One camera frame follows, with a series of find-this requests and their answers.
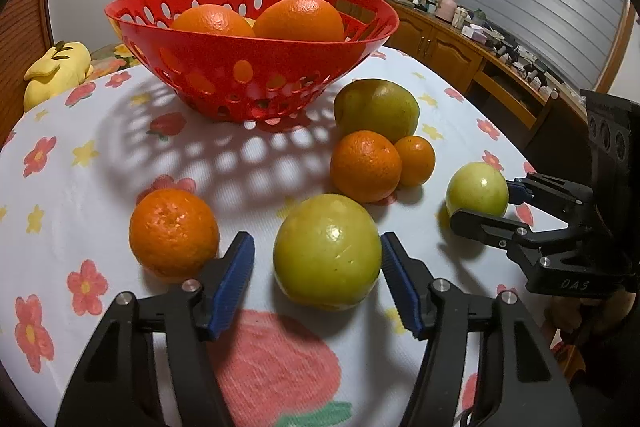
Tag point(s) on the yellow plush toy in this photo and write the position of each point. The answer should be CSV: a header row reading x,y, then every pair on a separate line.
x,y
55,69

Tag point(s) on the long wooden cabinet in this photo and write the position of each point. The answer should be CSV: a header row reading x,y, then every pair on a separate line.
x,y
440,42

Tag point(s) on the large green brown-tinged jujube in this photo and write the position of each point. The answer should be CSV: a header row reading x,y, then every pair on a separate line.
x,y
375,109

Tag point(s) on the white floral tablecloth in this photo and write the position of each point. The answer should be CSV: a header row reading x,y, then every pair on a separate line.
x,y
100,167

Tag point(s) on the large oblong orange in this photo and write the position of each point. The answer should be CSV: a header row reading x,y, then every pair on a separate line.
x,y
300,19

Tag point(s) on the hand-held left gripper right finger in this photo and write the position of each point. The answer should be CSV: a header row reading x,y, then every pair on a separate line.
x,y
400,287

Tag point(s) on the medium orange mandarin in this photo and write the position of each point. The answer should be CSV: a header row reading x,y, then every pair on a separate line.
x,y
173,234
366,166

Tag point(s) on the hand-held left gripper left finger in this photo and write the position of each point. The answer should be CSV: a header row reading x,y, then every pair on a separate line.
x,y
232,287

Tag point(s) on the pale purple box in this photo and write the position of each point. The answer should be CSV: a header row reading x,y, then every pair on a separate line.
x,y
475,33

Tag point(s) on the large round orange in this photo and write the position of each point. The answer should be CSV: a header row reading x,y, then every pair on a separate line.
x,y
212,23

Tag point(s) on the person's right hand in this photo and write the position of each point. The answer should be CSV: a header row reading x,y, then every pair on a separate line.
x,y
565,317

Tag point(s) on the small orange mandarin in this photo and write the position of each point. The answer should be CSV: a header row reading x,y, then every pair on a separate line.
x,y
416,160

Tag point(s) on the brown slatted wooden wardrobe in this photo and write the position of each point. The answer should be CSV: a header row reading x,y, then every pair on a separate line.
x,y
25,32

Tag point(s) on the floral blanket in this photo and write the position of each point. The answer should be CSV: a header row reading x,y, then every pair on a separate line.
x,y
112,62

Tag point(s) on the red perforated plastic basket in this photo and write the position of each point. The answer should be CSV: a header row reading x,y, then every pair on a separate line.
x,y
300,57

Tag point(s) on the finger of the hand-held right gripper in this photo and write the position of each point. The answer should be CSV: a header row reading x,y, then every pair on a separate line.
x,y
517,193
480,227

